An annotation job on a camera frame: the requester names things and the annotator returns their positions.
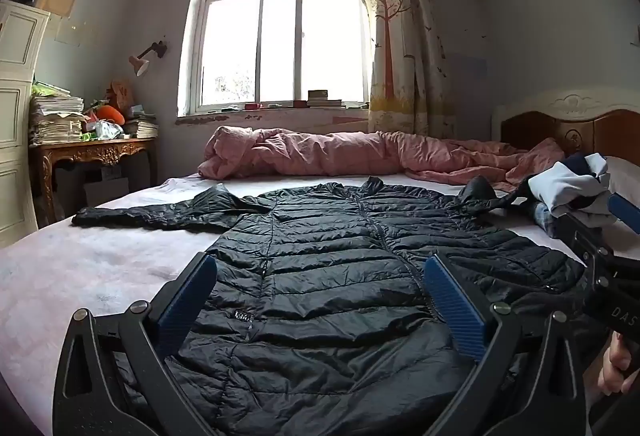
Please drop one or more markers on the books on windowsill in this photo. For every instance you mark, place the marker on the books on windowsill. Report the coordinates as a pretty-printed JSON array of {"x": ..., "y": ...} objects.
[{"x": 324, "y": 98}]

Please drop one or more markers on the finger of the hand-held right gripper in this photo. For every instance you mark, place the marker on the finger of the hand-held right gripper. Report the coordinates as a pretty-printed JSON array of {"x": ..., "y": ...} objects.
[
  {"x": 627, "y": 213},
  {"x": 582, "y": 241}
]

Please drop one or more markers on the bed with pink sheet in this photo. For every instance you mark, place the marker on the bed with pink sheet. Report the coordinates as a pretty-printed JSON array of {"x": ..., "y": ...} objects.
[{"x": 100, "y": 266}]

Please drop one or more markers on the clear plastic bag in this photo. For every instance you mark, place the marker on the clear plastic bag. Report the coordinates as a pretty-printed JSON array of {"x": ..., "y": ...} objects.
[{"x": 105, "y": 131}]

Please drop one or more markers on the pink quilt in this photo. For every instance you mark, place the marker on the pink quilt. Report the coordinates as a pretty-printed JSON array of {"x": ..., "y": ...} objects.
[{"x": 310, "y": 156}]

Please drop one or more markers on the orange carrot plush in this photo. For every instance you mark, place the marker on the orange carrot plush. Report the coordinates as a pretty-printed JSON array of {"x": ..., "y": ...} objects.
[{"x": 111, "y": 113}]

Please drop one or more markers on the wall lamp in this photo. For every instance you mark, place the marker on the wall lamp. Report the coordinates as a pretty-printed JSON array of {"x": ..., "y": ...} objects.
[{"x": 140, "y": 63}]

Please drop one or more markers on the black down jacket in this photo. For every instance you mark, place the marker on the black down jacket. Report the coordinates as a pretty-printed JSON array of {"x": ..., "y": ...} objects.
[{"x": 325, "y": 241}]

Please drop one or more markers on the wooden bed headboard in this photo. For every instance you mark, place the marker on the wooden bed headboard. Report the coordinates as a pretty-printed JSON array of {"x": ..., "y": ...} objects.
[{"x": 545, "y": 128}]

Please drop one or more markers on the grey box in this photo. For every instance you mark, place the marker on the grey box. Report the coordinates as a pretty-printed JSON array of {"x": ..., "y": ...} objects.
[{"x": 106, "y": 192}]

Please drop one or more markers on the tree print curtain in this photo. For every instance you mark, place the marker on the tree print curtain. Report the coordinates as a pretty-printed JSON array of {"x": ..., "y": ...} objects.
[{"x": 405, "y": 41}]

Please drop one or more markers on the white pillow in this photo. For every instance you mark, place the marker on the white pillow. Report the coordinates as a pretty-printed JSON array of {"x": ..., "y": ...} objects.
[{"x": 625, "y": 178}]

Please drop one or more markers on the white framed window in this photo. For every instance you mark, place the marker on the white framed window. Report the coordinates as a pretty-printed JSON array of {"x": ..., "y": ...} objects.
[{"x": 280, "y": 41}]

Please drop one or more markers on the brown plush toy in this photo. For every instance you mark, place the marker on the brown plush toy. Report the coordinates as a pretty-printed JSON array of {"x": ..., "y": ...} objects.
[{"x": 120, "y": 91}]

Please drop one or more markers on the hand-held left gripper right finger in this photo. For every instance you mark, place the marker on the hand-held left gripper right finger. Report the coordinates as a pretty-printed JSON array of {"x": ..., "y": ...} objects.
[{"x": 455, "y": 306}]

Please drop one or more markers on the stack of books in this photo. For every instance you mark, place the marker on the stack of books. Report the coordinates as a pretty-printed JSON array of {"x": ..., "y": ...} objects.
[{"x": 141, "y": 126}]

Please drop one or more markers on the carved wooden desk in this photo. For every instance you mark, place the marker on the carved wooden desk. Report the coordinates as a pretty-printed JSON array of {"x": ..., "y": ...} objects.
[{"x": 95, "y": 151}]

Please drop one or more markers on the white cabinet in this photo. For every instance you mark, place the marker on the white cabinet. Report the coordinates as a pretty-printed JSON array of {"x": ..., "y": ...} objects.
[{"x": 17, "y": 116}]

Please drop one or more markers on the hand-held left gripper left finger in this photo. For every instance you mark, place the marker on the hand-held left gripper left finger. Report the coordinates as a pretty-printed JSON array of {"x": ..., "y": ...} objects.
[{"x": 187, "y": 306}]

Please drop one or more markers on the pile of folded clothes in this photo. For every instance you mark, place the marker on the pile of folded clothes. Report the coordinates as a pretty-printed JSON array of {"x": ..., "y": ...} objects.
[{"x": 565, "y": 186}]

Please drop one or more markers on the person's right hand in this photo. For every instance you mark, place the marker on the person's right hand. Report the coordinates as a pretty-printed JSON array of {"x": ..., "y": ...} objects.
[{"x": 620, "y": 371}]

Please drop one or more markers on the stack of papers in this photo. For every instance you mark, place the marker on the stack of papers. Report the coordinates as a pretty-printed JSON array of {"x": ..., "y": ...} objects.
[{"x": 55, "y": 116}]

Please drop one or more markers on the brown paper sheet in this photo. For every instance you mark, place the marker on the brown paper sheet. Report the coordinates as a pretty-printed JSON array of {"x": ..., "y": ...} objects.
[{"x": 57, "y": 0}]

